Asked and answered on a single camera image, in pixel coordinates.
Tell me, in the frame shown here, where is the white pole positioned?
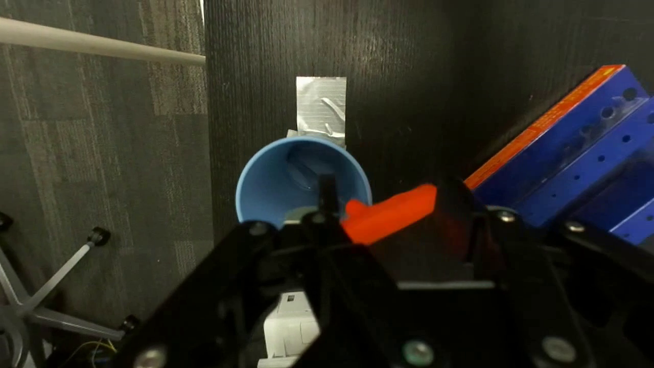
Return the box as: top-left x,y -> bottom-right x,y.
0,14 -> 208,69

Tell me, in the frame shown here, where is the blue plastic bin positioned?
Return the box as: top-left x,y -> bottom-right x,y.
233,135 -> 374,232

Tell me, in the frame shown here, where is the blue rack with orange base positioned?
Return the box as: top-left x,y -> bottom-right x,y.
462,64 -> 654,248

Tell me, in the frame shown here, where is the orange object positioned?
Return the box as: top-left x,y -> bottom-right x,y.
339,183 -> 438,248

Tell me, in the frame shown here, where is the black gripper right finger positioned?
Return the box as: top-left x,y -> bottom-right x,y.
435,183 -> 654,368

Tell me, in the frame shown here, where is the silver duct tape patch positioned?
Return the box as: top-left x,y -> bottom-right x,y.
286,74 -> 349,154

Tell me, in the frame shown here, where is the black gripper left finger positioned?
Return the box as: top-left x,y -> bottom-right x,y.
112,173 -> 400,368

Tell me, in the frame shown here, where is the grey office chair base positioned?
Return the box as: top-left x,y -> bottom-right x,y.
0,211 -> 142,368

